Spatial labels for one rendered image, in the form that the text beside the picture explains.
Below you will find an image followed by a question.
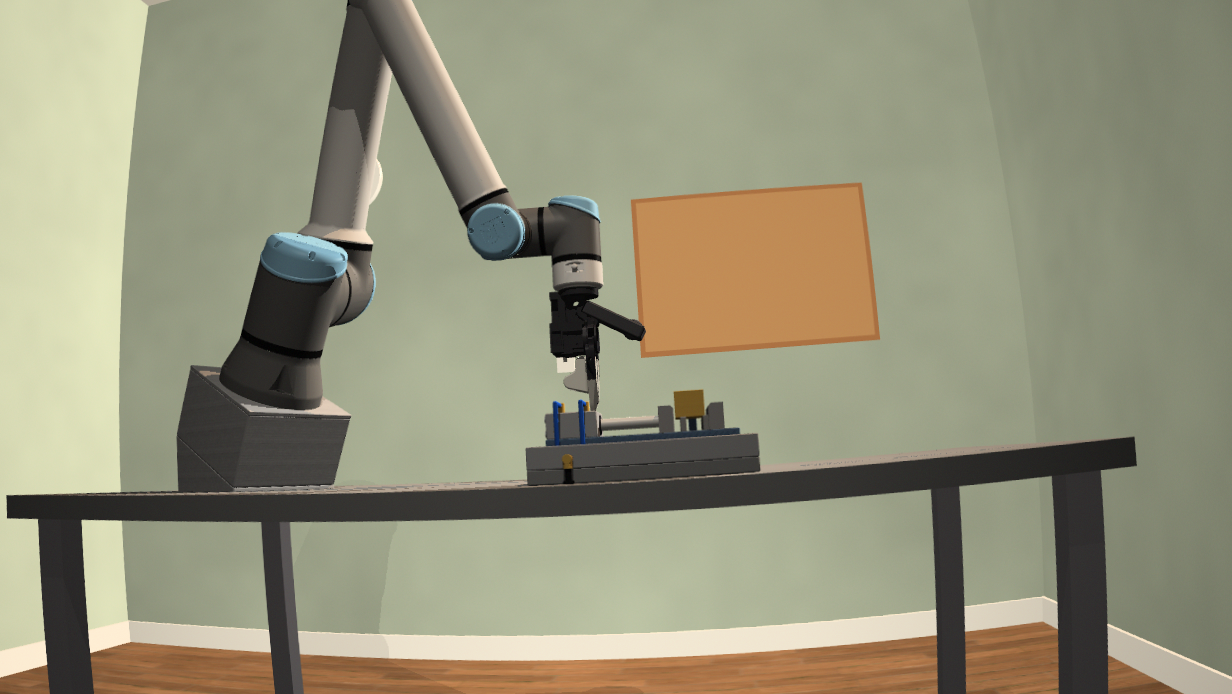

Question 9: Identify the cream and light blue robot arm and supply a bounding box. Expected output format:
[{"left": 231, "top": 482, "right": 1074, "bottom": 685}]
[{"left": 219, "top": 0, "right": 602, "bottom": 410}]

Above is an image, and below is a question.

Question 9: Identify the yellow rectangular block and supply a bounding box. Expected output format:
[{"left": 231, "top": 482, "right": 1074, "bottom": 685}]
[{"left": 674, "top": 390, "right": 705, "bottom": 420}]

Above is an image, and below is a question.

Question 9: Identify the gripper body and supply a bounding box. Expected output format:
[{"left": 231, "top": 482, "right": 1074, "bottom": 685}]
[{"left": 549, "top": 286, "right": 600, "bottom": 357}]

